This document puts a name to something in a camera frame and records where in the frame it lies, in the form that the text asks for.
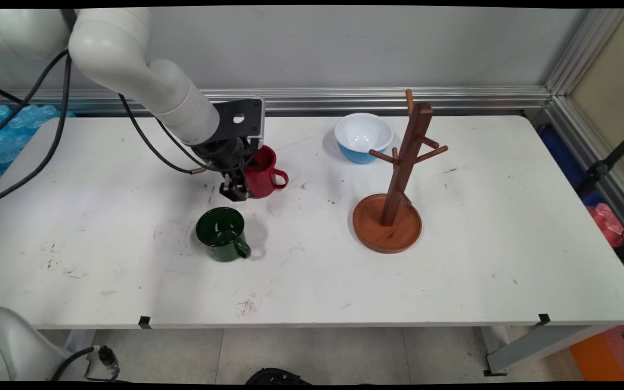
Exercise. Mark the grey metal table leg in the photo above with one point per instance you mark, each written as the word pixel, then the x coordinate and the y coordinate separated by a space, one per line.
pixel 79 340
pixel 534 346

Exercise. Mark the black round floor object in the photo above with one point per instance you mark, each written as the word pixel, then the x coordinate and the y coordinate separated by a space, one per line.
pixel 277 376

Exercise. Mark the dark green enamel mug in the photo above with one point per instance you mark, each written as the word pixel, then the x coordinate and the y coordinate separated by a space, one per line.
pixel 220 233

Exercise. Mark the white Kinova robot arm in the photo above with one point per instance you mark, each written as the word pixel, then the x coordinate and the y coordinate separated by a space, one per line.
pixel 128 59

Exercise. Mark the blue bowl, white inside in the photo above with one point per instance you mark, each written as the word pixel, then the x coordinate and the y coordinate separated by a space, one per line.
pixel 361 132

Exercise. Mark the brown wooden mug tree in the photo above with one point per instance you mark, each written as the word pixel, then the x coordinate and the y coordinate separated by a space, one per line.
pixel 388 233

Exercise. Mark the grey rounded robot base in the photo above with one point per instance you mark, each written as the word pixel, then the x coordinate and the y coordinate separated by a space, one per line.
pixel 14 346

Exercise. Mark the slanted aluminium frame rail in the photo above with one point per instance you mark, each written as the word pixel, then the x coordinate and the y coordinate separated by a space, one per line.
pixel 577 59

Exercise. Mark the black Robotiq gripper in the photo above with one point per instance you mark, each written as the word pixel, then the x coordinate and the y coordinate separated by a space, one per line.
pixel 222 151

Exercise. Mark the small black table clip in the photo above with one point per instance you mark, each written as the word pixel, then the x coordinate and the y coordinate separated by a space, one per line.
pixel 544 319
pixel 144 322

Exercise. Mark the long horizontal aluminium frame rail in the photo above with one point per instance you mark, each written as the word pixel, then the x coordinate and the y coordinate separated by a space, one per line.
pixel 344 99

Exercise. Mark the orange floor mat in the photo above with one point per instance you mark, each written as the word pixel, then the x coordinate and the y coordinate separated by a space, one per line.
pixel 593 357

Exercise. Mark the red enamel mug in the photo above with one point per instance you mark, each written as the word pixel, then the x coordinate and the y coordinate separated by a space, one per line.
pixel 263 181

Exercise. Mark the black wrist camera mount plate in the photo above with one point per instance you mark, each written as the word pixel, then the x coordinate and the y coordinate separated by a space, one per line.
pixel 247 127

